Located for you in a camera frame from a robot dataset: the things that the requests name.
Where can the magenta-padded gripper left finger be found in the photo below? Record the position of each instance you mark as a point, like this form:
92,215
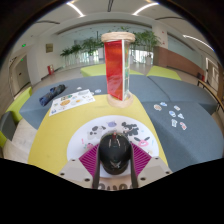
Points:
75,170

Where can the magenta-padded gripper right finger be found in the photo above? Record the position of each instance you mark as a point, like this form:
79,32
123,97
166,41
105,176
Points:
155,168

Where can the black computer mouse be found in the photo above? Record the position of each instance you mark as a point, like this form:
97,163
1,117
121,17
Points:
115,153

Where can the round white printed mouse pad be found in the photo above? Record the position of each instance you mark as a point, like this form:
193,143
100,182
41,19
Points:
83,133

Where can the small paper sticker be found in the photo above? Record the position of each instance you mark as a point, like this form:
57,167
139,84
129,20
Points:
157,107
183,126
180,116
172,114
174,123

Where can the grey upholstered bench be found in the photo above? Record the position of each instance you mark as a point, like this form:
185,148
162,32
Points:
90,83
196,133

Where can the white printed sticker sheet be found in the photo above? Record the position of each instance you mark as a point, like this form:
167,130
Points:
71,101

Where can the dark blue folded umbrella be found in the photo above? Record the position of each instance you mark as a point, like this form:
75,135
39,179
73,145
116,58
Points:
51,95

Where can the small dark grey ottoman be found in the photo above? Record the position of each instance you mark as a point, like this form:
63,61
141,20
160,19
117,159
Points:
6,125

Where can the lime green upholstered bench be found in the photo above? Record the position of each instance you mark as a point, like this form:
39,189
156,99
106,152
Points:
93,70
18,103

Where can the red fire extinguisher cabinet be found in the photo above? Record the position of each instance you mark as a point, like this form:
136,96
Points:
50,70

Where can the red panel wooden-capped lamp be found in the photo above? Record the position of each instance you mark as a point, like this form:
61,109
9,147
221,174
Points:
115,70

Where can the row of potted green plants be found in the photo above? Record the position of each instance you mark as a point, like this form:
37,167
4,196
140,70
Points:
88,45

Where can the ceiling strip lights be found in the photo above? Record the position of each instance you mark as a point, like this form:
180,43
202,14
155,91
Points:
75,8

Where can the brown wall plaque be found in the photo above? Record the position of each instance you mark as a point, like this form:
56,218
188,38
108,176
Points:
49,48

